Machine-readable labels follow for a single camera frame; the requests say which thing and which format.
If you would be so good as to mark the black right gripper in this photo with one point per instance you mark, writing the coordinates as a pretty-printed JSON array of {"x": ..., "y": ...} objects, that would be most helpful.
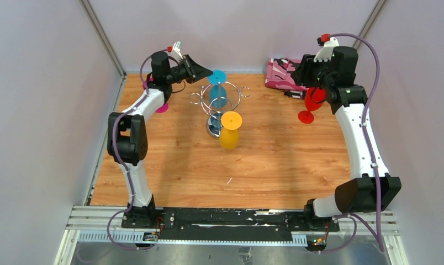
[{"x": 302, "y": 74}]

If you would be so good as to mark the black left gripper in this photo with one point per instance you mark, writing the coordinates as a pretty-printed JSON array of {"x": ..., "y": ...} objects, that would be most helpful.
[{"x": 197, "y": 72}]

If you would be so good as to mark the red plastic wine glass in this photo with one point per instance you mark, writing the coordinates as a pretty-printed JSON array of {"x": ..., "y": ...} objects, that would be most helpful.
[{"x": 314, "y": 99}]

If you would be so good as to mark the chrome wire glass rack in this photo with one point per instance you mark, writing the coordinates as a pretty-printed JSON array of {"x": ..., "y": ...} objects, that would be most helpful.
[{"x": 234, "y": 96}]

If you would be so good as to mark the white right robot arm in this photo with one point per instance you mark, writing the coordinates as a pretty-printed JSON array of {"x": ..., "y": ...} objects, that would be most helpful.
[{"x": 371, "y": 187}]

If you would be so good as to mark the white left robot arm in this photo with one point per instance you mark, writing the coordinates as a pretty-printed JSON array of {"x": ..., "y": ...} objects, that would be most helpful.
[{"x": 127, "y": 139}]

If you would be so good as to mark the blue plastic wine glass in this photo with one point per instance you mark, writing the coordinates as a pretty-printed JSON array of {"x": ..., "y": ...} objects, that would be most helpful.
[{"x": 217, "y": 92}]

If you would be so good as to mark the yellow plastic wine glass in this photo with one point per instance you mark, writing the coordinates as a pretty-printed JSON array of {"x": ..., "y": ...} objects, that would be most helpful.
[{"x": 230, "y": 121}]

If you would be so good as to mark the pink camouflage folded cloth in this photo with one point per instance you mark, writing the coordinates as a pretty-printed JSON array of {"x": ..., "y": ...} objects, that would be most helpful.
[{"x": 278, "y": 76}]

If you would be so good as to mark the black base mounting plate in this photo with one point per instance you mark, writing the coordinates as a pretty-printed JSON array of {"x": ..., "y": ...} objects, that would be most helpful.
[{"x": 228, "y": 224}]

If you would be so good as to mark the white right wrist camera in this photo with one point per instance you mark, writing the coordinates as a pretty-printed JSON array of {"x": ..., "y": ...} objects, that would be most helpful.
[{"x": 325, "y": 53}]

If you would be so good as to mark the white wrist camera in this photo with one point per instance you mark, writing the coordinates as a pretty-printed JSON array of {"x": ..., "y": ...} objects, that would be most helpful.
[
  {"x": 176, "y": 51},
  {"x": 325, "y": 53}
]

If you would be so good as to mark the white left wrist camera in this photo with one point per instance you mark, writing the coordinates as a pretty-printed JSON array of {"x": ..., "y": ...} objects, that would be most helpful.
[{"x": 176, "y": 51}]

